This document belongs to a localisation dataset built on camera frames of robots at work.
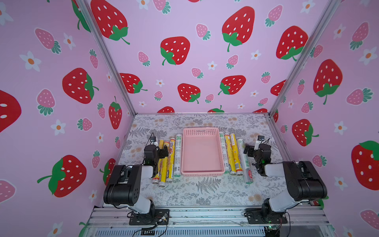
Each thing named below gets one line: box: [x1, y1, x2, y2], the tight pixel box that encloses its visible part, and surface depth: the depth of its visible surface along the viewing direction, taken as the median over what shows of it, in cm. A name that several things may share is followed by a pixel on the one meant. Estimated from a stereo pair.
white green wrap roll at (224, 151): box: [219, 131, 230, 174], surface depth 94 cm
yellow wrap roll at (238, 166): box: [229, 133, 244, 177], surface depth 95 cm
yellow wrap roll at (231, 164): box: [224, 132, 237, 177], surface depth 95 cm
